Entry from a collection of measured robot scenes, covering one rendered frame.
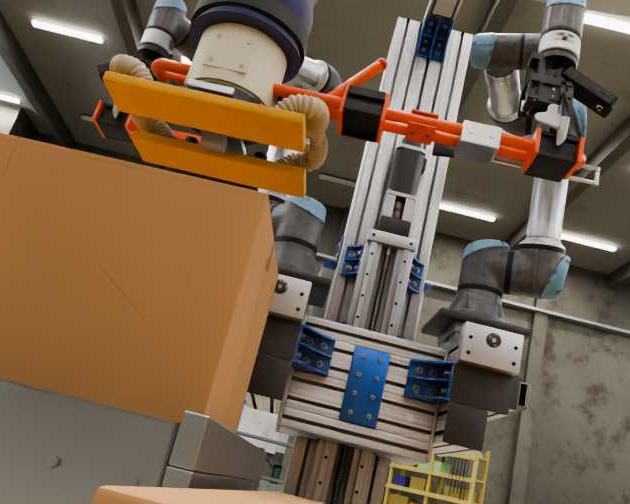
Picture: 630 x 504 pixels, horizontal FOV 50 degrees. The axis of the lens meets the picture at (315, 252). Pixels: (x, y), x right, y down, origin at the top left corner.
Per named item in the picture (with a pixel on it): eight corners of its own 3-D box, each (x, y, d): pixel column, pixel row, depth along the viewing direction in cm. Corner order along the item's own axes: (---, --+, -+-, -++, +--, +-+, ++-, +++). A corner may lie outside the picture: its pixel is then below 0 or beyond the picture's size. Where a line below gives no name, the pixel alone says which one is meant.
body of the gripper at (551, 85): (516, 120, 129) (525, 67, 133) (561, 129, 128) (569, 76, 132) (527, 98, 122) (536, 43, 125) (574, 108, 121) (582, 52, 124)
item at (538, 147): (534, 151, 117) (537, 127, 119) (521, 170, 124) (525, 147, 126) (582, 162, 116) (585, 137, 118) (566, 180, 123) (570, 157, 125)
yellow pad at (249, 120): (100, 78, 109) (111, 53, 111) (117, 111, 119) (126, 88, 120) (303, 124, 107) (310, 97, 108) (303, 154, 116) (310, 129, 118)
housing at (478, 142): (460, 139, 119) (464, 118, 120) (452, 157, 125) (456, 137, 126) (499, 148, 118) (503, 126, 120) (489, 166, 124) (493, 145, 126)
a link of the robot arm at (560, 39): (572, 58, 133) (587, 32, 125) (569, 77, 132) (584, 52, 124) (534, 51, 134) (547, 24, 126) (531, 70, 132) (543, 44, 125)
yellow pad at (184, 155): (130, 137, 127) (138, 115, 129) (142, 161, 137) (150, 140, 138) (303, 177, 125) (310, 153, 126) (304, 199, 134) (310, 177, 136)
